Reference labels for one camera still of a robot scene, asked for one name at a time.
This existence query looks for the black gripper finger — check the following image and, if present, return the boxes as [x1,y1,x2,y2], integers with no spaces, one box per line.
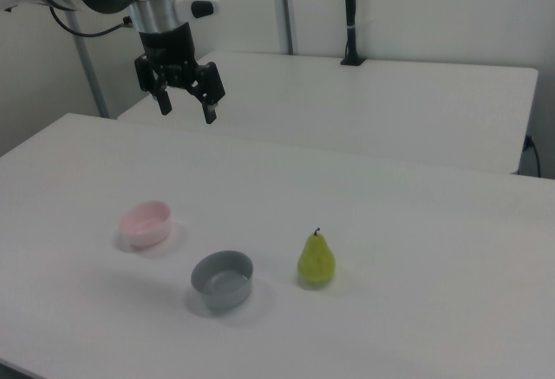
[189,61,227,126]
[133,54,173,117]

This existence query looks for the grey plastic bowl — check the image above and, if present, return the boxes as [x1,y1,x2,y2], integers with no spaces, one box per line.
[190,249,256,310]

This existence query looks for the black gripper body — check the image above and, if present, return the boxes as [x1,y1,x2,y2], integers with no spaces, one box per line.
[137,22,199,90]

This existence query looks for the thin aluminium frame post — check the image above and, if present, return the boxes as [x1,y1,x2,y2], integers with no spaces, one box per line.
[70,33,110,119]

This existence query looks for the white side table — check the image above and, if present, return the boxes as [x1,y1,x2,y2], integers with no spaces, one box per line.
[116,50,540,176]

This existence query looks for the green pear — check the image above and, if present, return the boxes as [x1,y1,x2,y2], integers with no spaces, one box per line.
[297,226,337,286]

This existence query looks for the black pole with base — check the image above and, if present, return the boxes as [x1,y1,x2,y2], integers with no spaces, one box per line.
[339,0,367,68]

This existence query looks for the pink plastic bowl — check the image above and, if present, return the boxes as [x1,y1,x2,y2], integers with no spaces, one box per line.
[117,199,173,249]

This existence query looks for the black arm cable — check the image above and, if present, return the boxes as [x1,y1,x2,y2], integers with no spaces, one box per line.
[48,5,134,39]

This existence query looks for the black wall cable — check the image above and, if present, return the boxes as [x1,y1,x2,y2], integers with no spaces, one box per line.
[523,134,544,178]

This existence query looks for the wide aluminium frame post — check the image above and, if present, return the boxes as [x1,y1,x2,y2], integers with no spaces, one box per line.
[268,0,298,56]

